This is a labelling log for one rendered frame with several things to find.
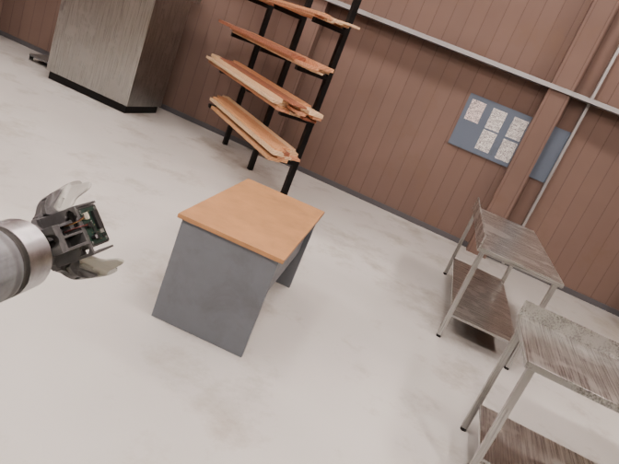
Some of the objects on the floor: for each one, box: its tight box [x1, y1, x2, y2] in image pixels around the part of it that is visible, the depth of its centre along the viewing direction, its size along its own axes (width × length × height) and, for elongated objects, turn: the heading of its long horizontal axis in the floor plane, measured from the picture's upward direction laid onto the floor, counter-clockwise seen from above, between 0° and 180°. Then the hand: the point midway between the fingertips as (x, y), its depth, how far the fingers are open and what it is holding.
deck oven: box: [46, 0, 202, 113], centre depth 839 cm, size 153×117×197 cm
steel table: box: [436, 197, 565, 370], centre depth 559 cm, size 74×201×101 cm, turn 118°
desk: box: [151, 179, 325, 357], centre depth 399 cm, size 70×135×72 cm, turn 121°
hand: (94, 227), depth 88 cm, fingers open, 14 cm apart
